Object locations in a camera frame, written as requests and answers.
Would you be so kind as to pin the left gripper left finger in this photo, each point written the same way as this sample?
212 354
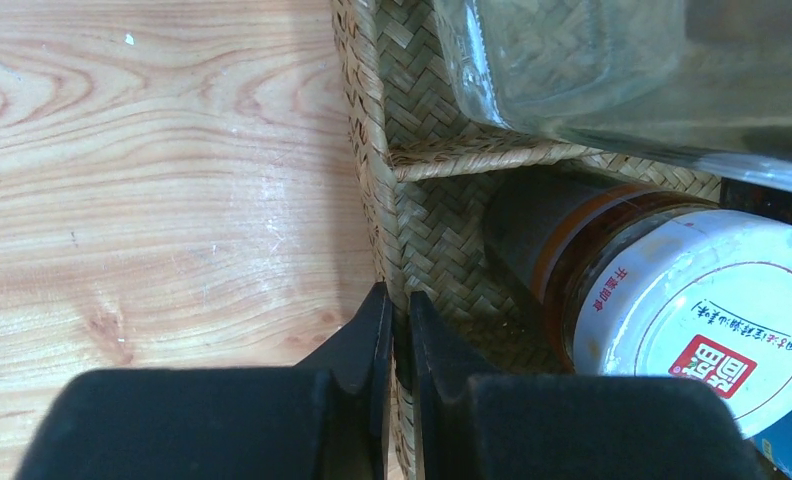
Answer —
325 417

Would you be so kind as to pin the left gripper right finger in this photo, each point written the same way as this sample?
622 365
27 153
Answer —
474 421

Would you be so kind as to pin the white-lid sauce jar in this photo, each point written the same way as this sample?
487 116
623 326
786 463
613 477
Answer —
635 279

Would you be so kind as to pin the woven wicker divided tray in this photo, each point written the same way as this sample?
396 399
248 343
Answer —
427 174

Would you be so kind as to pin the clear oil bottle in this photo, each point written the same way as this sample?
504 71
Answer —
701 84

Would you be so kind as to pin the red-lid sauce jar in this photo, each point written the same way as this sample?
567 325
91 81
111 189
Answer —
755 199

